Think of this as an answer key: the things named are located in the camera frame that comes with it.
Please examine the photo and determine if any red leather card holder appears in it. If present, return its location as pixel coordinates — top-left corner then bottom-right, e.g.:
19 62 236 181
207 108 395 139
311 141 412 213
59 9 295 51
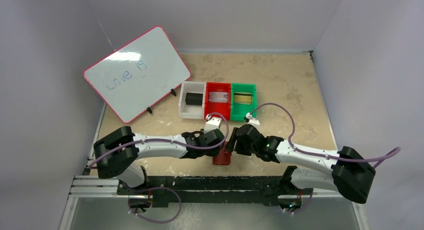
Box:
212 141 232 166

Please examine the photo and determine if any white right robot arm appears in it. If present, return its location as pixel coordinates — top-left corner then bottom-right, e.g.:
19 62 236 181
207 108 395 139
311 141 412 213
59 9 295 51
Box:
225 124 376 204

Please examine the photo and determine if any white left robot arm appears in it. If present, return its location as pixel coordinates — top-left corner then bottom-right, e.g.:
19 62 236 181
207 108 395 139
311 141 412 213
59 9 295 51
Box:
88 126 228 188

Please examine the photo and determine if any black card in bin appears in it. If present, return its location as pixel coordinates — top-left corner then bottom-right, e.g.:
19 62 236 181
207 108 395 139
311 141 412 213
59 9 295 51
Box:
185 92 204 106

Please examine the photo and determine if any silver card in bin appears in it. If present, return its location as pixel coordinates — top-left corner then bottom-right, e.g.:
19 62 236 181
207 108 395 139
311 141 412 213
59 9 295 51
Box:
208 92 229 103

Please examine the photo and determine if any gold card in bin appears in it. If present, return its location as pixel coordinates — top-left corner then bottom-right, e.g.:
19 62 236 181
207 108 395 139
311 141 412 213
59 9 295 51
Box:
233 93 253 105

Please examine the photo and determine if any white plastic bin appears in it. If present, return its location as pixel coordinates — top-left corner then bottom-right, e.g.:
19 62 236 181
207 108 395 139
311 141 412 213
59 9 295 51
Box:
178 81 206 119

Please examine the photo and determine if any green plastic bin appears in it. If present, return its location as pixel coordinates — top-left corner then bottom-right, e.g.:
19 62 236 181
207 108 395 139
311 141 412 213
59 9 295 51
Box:
230 83 258 121

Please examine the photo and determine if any red plastic bin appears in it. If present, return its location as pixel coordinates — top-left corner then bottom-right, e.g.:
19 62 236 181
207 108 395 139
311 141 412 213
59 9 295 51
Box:
204 82 231 121

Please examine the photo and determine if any pink framed whiteboard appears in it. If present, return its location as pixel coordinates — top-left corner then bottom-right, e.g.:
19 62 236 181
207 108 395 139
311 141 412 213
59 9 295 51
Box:
83 26 191 123

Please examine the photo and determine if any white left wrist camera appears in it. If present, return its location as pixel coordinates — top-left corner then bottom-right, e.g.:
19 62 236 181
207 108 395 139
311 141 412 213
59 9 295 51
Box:
203 114 222 133

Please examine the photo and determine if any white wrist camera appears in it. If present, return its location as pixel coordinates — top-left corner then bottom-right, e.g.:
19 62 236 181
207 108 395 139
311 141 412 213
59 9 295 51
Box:
244 113 260 129
203 114 222 133

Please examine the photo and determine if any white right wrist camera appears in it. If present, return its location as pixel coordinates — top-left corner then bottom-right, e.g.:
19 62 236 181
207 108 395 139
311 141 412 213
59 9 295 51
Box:
244 113 260 129

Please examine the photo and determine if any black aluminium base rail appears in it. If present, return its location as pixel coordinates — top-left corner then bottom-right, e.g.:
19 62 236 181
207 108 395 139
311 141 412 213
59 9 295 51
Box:
67 174 362 210

